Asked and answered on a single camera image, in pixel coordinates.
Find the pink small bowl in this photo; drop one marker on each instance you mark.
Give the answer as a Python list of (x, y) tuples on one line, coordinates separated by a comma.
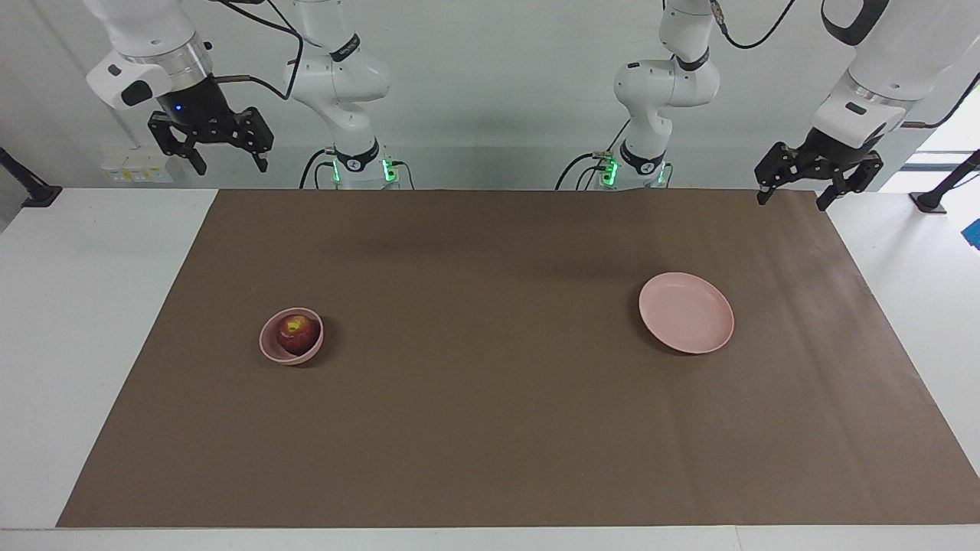
[(269, 344)]

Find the dark red apple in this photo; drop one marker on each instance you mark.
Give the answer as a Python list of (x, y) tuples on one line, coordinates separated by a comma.
[(300, 330)]

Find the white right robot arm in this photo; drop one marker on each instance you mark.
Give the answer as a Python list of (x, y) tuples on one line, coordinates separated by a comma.
[(337, 76)]

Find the brown table mat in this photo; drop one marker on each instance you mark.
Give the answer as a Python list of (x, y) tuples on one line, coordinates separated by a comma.
[(490, 428)]

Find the white wall power socket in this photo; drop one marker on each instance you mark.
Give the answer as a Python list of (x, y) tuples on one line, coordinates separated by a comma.
[(134, 167)]

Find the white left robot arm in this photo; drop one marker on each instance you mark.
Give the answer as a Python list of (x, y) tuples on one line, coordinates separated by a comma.
[(666, 84)]

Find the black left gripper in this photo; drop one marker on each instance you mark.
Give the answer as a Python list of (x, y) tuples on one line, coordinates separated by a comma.
[(831, 153)]

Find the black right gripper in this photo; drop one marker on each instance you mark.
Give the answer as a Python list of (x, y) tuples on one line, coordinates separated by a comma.
[(195, 107)]

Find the blue object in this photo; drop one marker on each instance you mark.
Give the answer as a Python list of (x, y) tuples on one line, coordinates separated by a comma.
[(974, 233)]

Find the pink round plate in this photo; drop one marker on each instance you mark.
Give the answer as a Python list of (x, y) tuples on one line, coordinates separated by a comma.
[(685, 314)]

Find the black camera stand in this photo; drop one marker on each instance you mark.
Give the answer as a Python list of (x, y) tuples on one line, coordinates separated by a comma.
[(930, 200), (34, 191)]

